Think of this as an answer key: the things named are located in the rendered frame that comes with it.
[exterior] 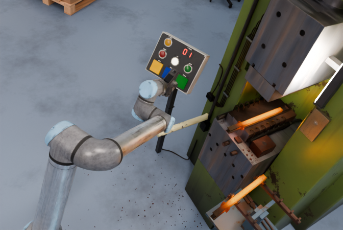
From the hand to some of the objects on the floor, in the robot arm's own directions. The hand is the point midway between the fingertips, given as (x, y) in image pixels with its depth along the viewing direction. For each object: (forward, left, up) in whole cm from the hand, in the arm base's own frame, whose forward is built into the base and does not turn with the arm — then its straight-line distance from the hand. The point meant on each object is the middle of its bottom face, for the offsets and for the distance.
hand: (175, 82), depth 193 cm
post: (+22, +9, -107) cm, 110 cm away
